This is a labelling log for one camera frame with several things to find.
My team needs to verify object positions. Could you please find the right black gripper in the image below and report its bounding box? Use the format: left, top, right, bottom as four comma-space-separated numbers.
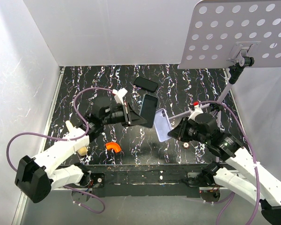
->
168, 116, 209, 145

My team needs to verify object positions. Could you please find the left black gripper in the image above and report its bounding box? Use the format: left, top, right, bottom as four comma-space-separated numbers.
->
101, 101, 147, 127

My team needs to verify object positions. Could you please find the lavender phone case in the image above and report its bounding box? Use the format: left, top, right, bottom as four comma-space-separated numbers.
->
154, 108, 172, 143

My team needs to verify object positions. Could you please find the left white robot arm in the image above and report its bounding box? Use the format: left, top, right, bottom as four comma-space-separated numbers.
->
15, 102, 147, 203

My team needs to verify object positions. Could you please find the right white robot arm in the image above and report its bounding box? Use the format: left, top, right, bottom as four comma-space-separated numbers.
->
168, 112, 281, 225

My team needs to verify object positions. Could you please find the black phone on table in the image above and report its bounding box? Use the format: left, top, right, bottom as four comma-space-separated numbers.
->
133, 77, 158, 92

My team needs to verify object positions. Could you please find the small round coin object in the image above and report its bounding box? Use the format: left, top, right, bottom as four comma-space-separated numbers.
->
183, 142, 189, 149

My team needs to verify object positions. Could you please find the orange curved pipe piece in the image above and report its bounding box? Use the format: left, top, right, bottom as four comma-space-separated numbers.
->
105, 142, 122, 153

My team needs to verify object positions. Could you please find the cream wooden pestle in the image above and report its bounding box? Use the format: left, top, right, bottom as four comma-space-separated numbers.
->
65, 120, 88, 156

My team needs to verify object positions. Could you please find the perforated music stand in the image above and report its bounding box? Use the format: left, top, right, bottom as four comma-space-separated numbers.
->
163, 0, 281, 163

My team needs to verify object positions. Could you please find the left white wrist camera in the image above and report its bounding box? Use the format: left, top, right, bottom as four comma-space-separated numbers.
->
112, 88, 128, 105

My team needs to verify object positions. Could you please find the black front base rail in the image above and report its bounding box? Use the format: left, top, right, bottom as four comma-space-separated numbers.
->
81, 164, 225, 198

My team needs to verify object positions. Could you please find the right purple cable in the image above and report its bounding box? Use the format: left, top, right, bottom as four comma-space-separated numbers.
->
199, 100, 260, 225

